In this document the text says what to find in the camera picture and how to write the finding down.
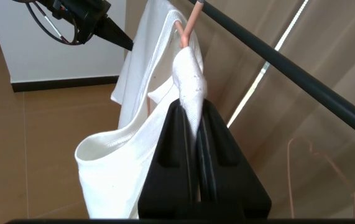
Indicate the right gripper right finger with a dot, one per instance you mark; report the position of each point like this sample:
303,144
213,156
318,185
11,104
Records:
230,186

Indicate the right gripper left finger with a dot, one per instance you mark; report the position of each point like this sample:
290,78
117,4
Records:
169,186

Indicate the black clothes rack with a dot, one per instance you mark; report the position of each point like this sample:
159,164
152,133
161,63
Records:
289,69

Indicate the white printed shirt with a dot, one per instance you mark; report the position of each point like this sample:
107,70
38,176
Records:
112,174

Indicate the beige curtain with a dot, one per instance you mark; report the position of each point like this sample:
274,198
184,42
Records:
258,124

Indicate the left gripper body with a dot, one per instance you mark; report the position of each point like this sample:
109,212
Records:
84,12

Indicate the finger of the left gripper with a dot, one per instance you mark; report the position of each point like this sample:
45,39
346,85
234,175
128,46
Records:
112,32

